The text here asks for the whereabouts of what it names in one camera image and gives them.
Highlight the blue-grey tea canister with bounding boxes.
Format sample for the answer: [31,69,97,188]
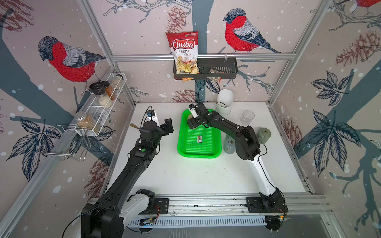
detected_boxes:
[223,138,236,154]

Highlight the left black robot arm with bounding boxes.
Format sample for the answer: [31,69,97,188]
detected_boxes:
[80,119,174,238]

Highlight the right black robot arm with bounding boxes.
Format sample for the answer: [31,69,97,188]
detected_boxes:
[187,103,288,213]

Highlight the green plastic mesh basket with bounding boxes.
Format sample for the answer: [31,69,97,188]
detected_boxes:
[177,110,222,159]

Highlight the iridescent butter knife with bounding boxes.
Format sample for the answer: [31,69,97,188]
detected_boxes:
[130,124,140,131]

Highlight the snack packet in black shelf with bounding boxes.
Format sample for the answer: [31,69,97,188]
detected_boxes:
[208,67,222,83]

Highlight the white pale spice bottle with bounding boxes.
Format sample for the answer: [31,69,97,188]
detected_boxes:
[111,74,124,90]

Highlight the glass jar with brown spice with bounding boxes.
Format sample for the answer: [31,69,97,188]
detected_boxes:
[74,111,96,130]

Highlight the orange spice bottle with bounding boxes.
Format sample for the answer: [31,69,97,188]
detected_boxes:
[101,81,117,101]

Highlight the black lid spice grinder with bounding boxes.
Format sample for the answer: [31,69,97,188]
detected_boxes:
[89,82,113,109]

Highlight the red cassava chips bag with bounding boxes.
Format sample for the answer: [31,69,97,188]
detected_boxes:
[166,31,199,81]

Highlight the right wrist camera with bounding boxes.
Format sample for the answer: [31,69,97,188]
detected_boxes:
[189,104,199,119]

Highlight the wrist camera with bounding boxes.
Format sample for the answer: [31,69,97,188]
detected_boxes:
[146,110,159,124]
[189,104,199,119]

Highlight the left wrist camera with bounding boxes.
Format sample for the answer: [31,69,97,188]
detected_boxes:
[146,110,159,124]

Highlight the black wall basket shelf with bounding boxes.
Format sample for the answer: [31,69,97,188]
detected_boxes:
[173,58,238,80]

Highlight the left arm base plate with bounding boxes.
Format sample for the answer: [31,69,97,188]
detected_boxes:
[139,198,169,215]

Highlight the white wire spice rack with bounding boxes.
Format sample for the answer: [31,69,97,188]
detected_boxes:
[35,72,127,162]

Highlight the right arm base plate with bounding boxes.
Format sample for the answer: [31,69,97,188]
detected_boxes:
[245,197,288,213]

